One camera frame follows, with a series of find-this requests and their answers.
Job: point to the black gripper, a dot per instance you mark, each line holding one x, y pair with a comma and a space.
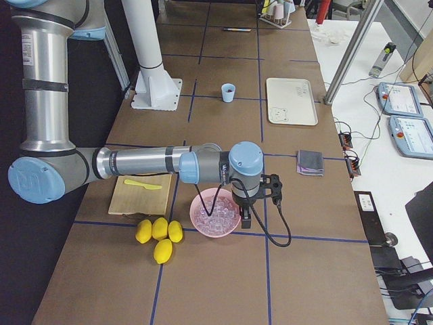
243, 202

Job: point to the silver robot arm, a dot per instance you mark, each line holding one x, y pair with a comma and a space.
51, 165

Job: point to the clear ice cubes pile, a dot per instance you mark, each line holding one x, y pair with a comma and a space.
224, 218

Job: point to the light blue cup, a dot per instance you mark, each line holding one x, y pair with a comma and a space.
228, 97

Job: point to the cup rack with cups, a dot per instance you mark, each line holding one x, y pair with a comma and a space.
276, 12

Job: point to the pink bowl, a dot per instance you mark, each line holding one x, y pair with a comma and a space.
206, 198

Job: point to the yellow lemon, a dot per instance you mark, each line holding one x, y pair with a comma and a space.
160, 229
175, 231
163, 251
144, 231

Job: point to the grey folded cloth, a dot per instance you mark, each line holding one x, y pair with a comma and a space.
310, 163

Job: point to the wooden cutting board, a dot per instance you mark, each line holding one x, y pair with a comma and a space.
129, 200

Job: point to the yellow plastic knife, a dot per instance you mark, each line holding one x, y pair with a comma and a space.
146, 186

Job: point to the cream bear tray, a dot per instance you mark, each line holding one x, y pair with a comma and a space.
290, 102

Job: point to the teach pendant tablet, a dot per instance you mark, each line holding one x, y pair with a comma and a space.
399, 99
412, 136

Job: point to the grey water bottle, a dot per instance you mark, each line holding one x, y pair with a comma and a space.
382, 60

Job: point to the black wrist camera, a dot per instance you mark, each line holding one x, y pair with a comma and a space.
272, 188

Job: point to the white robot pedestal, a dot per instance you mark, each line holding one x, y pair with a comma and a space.
154, 89

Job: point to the aluminium frame post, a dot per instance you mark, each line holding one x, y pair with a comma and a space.
355, 43

